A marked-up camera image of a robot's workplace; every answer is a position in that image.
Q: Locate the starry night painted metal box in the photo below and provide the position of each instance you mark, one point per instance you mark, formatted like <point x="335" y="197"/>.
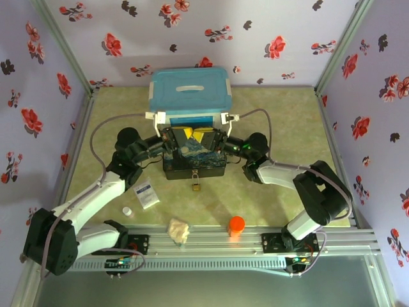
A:
<point x="198" y="160"/>

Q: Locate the blue lidded plastic storage box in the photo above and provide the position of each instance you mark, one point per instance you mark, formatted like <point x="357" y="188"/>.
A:
<point x="190" y="92"/>

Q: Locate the small brass padlock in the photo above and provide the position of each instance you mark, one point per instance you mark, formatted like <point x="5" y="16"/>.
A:
<point x="196" y="186"/>

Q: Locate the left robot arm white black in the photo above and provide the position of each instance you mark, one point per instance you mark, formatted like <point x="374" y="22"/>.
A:
<point x="96" y="195"/>

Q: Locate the white blue sachet packet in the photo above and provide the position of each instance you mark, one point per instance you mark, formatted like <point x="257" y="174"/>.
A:
<point x="146" y="194"/>

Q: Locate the small white cap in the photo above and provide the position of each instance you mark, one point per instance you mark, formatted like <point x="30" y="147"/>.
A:
<point x="126" y="211"/>

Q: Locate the orange plastic bottle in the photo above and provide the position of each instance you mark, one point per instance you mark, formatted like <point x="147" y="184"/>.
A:
<point x="236" y="226"/>

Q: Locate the crumpled beige tissue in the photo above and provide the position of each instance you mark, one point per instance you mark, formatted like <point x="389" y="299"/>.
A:
<point x="178" y="231"/>

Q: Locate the grey metal panel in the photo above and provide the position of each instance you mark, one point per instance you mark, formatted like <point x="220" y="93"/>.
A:
<point x="207" y="289"/>

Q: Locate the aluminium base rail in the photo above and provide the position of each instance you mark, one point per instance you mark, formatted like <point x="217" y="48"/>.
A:
<point x="211" y="246"/>

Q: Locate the aluminium corner post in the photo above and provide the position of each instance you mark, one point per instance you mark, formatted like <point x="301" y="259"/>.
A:
<point x="64" y="48"/>
<point x="345" y="44"/>

